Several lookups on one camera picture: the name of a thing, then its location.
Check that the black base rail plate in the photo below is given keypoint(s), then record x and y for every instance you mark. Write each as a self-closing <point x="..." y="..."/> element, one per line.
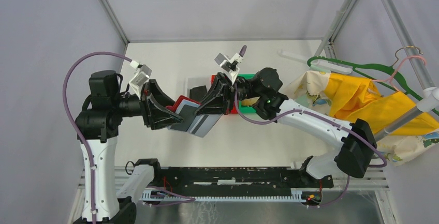
<point x="236" y="182"/>

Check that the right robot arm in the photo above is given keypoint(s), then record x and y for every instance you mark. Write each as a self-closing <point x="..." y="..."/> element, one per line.
<point x="353" y="143"/>

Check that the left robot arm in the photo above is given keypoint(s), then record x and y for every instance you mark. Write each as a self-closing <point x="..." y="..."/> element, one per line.
<point x="98" y="129"/>

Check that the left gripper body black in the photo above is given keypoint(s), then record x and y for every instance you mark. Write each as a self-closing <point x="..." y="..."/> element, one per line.
<point x="146" y="96"/>

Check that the white cable duct strip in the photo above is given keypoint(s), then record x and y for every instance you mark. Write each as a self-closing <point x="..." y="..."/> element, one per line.
<point x="150" y="195"/>

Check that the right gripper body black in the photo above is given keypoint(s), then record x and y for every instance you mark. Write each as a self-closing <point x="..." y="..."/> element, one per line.
<point x="229" y="99"/>

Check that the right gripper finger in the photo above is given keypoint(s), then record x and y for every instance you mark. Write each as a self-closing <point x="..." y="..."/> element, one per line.
<point x="211" y="107"/>
<point x="216" y="90"/>

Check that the green plastic bin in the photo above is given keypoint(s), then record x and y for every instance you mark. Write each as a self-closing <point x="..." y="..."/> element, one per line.
<point x="248" y="107"/>

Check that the yellow patterned cloth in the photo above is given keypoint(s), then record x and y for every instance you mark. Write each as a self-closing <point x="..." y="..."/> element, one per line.
<point x="370" y="112"/>

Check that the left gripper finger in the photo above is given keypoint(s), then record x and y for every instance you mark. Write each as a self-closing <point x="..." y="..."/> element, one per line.
<point x="159" y="95"/>
<point x="159" y="119"/>

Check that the white hanger rack stand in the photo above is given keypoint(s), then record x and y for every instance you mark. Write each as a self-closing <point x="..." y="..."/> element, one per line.
<point x="377" y="123"/>

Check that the pink clothes hanger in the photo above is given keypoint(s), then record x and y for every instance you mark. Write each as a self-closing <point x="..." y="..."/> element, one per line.
<point x="401" y="64"/>

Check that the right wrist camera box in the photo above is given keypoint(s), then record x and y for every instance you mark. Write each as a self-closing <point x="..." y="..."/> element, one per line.
<point x="230" y="65"/>

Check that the green clothes hanger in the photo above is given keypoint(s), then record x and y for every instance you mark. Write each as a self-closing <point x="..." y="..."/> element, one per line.
<point x="325" y="64"/>

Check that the black cards in white bin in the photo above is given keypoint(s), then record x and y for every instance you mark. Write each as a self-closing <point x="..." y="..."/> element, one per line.
<point x="197" y="93"/>

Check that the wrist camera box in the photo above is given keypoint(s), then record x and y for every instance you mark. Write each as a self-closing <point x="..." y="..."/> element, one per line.
<point x="230" y="65"/>
<point x="141" y="75"/>

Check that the red leather card holder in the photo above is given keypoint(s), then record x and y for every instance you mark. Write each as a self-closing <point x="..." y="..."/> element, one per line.
<point x="180" y="101"/>

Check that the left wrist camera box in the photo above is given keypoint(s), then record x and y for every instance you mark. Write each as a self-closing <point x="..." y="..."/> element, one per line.
<point x="141" y="75"/>

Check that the red plastic bin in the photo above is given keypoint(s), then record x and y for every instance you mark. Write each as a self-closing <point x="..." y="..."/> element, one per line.
<point x="214" y="78"/>

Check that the white plastic bin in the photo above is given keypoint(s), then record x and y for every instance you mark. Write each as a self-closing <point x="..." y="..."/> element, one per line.
<point x="190" y="83"/>

